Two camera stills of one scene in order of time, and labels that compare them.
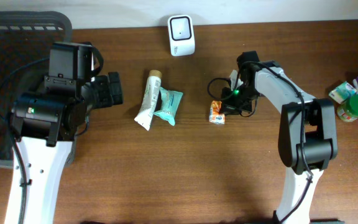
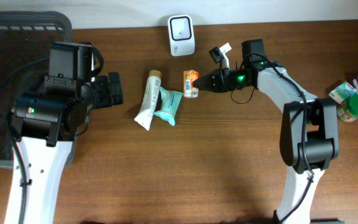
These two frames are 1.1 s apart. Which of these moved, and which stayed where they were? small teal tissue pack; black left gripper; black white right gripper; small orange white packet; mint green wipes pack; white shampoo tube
Moved: small orange white packet; black white right gripper
Stayed: black left gripper; small teal tissue pack; white shampoo tube; mint green wipes pack
